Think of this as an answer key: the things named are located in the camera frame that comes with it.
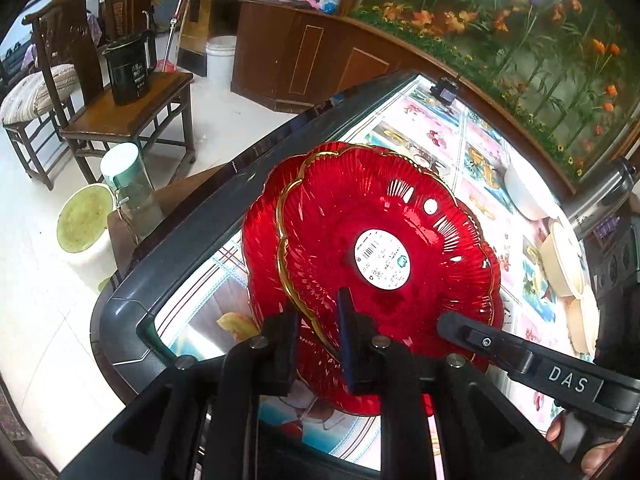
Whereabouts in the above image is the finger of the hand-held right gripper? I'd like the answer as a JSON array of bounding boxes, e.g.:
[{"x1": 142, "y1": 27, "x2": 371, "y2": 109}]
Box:
[{"x1": 437, "y1": 311, "x2": 535, "y2": 376}]

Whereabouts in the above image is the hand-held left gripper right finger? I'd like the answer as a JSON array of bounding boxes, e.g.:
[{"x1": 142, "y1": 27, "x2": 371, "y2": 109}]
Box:
[{"x1": 337, "y1": 287, "x2": 586, "y2": 480}]

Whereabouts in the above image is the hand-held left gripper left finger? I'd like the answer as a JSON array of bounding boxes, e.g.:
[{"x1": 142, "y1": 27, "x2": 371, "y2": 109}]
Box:
[{"x1": 60, "y1": 310, "x2": 306, "y2": 480}]

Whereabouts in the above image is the beige paper bowl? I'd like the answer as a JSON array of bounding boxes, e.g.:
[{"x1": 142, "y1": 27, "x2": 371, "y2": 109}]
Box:
[
  {"x1": 539, "y1": 217, "x2": 587, "y2": 301},
  {"x1": 567, "y1": 285, "x2": 601, "y2": 356}
]

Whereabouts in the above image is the red glass scalloped plate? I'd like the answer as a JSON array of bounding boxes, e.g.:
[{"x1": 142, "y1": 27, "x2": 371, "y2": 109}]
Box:
[
  {"x1": 241, "y1": 141, "x2": 436, "y2": 417},
  {"x1": 276, "y1": 145, "x2": 505, "y2": 376}
]

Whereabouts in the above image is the person's right hand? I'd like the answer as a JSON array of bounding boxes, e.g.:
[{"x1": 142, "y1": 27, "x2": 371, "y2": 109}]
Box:
[{"x1": 546, "y1": 411, "x2": 628, "y2": 479}]

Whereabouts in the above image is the white bowl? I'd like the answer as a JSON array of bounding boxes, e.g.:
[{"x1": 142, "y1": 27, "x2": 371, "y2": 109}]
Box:
[{"x1": 504, "y1": 160, "x2": 558, "y2": 221}]

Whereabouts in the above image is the steel thermos flask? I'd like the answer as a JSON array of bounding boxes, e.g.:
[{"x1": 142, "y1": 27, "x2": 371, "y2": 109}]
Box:
[{"x1": 565, "y1": 157, "x2": 636, "y2": 241}]

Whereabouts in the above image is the brown wooden stool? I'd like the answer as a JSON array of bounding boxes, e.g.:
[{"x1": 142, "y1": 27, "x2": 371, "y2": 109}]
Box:
[{"x1": 107, "y1": 165, "x2": 241, "y2": 271}]

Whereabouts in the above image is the dark grey table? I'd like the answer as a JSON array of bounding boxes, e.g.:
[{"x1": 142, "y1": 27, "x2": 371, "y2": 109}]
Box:
[{"x1": 90, "y1": 71, "x2": 601, "y2": 480}]

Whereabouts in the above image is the glass jar with green lid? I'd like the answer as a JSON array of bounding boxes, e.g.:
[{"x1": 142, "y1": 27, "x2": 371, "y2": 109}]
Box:
[{"x1": 100, "y1": 142, "x2": 166, "y2": 238}]

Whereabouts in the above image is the white bucket with green contents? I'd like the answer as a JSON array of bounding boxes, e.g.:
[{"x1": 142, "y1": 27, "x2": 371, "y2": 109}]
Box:
[{"x1": 56, "y1": 183, "x2": 116, "y2": 267}]

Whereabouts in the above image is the small black device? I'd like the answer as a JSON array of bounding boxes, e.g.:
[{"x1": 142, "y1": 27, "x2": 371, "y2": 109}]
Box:
[{"x1": 431, "y1": 76, "x2": 458, "y2": 103}]

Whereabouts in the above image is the brown wooden cabinet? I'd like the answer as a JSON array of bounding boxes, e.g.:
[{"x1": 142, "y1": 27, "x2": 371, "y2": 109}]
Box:
[{"x1": 230, "y1": 0, "x2": 416, "y2": 111}]

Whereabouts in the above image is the wooden armchair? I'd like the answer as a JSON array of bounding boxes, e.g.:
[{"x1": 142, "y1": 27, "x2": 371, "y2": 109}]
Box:
[{"x1": 22, "y1": 0, "x2": 197, "y2": 186}]

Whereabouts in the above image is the white plastic bucket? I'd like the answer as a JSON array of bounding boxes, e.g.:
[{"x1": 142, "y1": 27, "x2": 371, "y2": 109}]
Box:
[{"x1": 205, "y1": 35, "x2": 237, "y2": 92}]

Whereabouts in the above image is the black kettle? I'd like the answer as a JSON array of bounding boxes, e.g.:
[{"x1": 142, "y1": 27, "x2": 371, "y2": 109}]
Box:
[{"x1": 102, "y1": 30, "x2": 158, "y2": 107}]

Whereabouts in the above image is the wooden chair with cushion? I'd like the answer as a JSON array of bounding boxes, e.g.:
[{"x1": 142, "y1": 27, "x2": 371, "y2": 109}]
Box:
[{"x1": 0, "y1": 62, "x2": 81, "y2": 191}]

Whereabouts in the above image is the mop with metal handle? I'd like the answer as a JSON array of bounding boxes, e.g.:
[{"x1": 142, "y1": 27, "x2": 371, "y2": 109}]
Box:
[{"x1": 154, "y1": 0, "x2": 197, "y2": 72}]

